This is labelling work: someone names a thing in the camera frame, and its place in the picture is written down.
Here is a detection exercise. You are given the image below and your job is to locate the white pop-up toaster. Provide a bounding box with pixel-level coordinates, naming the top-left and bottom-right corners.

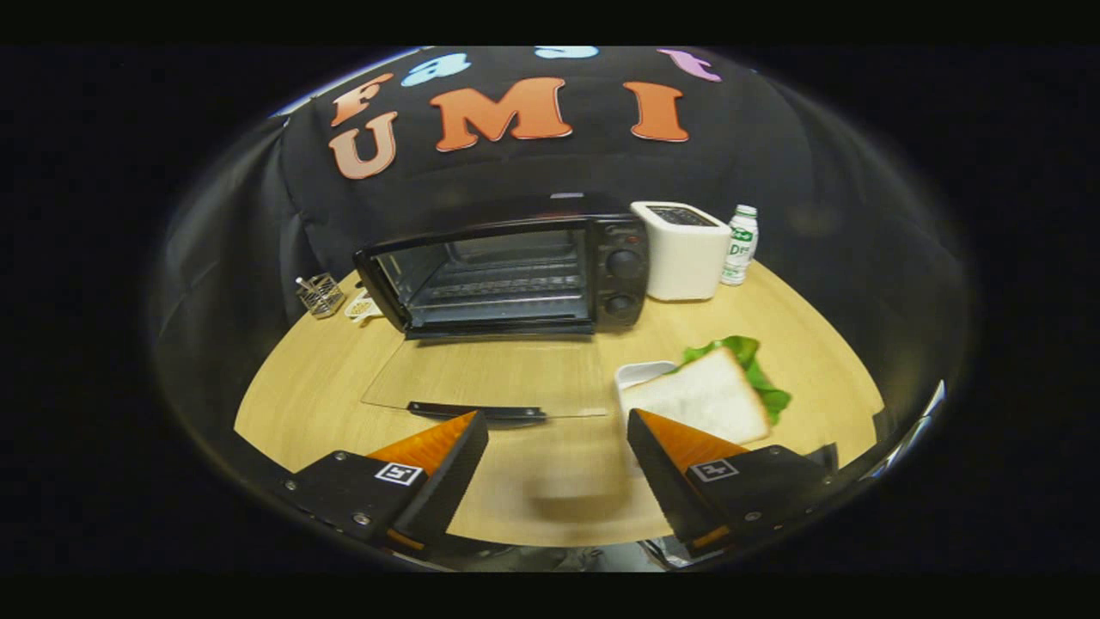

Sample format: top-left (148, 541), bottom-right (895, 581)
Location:
top-left (630, 201), bottom-right (732, 302)

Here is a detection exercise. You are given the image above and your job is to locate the black toaster oven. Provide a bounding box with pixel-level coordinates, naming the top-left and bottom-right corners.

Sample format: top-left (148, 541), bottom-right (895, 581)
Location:
top-left (353, 193), bottom-right (651, 424)

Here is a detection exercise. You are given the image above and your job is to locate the small white patterned object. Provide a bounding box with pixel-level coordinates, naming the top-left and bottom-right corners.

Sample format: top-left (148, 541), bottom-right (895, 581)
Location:
top-left (345, 290), bottom-right (384, 326)

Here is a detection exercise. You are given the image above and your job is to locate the white rectangular tray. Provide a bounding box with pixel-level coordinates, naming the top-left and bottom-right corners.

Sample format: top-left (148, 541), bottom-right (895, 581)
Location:
top-left (614, 360), bottom-right (680, 405)

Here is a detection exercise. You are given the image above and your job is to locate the wire mesh holder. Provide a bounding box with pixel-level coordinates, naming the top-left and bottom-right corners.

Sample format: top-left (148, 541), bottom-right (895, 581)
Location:
top-left (296, 273), bottom-right (346, 320)

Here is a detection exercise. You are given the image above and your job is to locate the white green label bottle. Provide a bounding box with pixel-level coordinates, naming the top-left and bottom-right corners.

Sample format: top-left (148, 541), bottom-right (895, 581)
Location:
top-left (720, 205), bottom-right (760, 286)

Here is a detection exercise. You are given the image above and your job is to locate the lettuce sandwich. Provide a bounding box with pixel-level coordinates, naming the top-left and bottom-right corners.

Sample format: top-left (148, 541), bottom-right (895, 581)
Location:
top-left (620, 335), bottom-right (792, 446)

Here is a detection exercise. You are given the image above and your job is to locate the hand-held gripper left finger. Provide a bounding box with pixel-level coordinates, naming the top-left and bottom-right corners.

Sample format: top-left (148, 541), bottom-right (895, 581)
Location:
top-left (284, 410), bottom-right (489, 553)

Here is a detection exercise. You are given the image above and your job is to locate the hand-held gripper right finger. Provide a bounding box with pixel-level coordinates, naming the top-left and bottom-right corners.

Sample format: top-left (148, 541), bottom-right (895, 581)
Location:
top-left (626, 408), bottom-right (840, 558)

